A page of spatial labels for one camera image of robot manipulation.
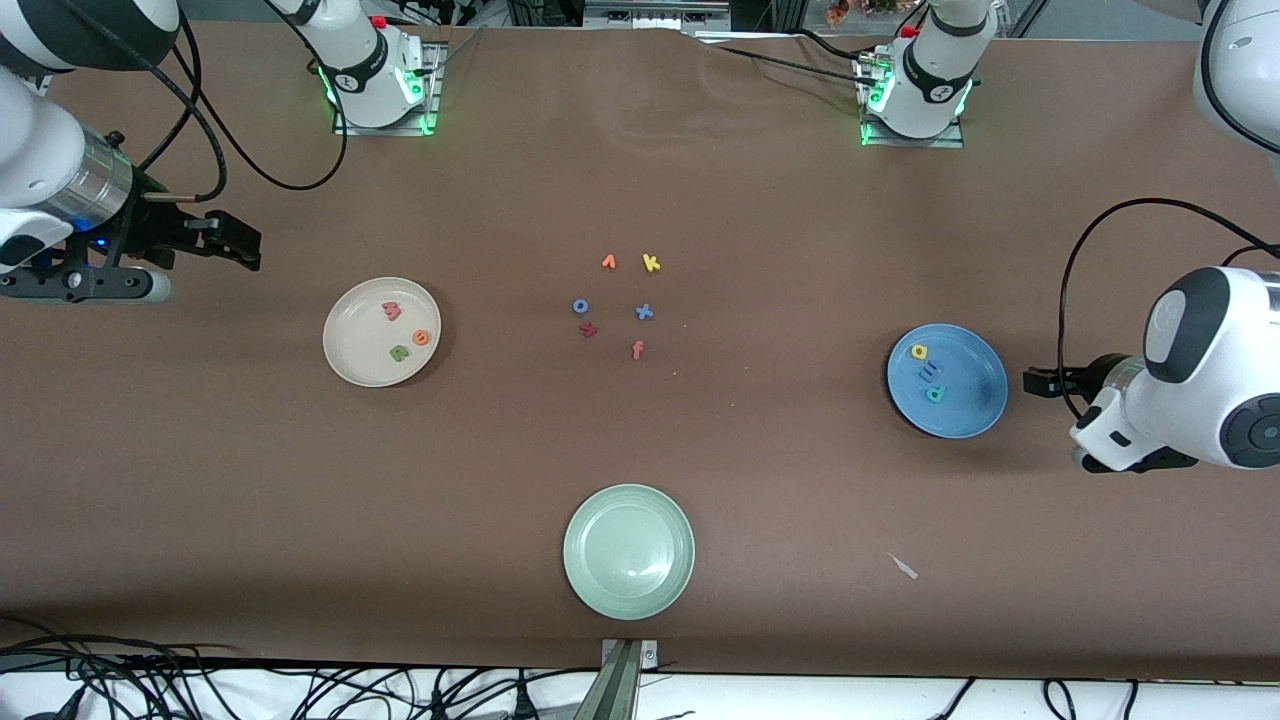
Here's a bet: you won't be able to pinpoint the beige brown plate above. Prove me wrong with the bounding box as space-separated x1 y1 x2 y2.
322 277 442 388

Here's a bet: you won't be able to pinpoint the black cable across table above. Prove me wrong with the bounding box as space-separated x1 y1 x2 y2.
700 28 881 89

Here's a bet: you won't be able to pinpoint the silver frame rail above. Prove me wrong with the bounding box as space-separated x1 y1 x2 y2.
583 0 733 31

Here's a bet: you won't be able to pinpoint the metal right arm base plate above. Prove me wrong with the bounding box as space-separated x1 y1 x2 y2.
333 42 441 137

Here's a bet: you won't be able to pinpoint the blue plate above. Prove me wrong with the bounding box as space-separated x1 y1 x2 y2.
886 323 1009 439

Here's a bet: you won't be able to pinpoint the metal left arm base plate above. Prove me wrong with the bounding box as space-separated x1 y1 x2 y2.
860 50 967 149

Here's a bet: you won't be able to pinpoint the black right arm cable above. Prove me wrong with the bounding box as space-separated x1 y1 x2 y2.
140 0 351 201

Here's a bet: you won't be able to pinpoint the brown table cover sheet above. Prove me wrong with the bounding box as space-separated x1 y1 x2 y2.
0 18 1280 683

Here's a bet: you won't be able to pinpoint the pale green plate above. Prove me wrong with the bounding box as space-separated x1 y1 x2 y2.
562 484 696 621

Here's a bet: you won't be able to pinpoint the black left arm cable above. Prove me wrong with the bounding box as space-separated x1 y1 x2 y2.
1058 198 1280 421

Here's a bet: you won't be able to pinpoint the tangled black cables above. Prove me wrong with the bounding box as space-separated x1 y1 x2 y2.
0 620 601 720

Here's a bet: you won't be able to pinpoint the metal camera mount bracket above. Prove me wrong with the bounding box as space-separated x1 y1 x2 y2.
572 638 661 720

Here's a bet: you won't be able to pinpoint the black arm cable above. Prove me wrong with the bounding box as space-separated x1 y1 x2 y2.
140 0 351 201
1058 198 1280 421

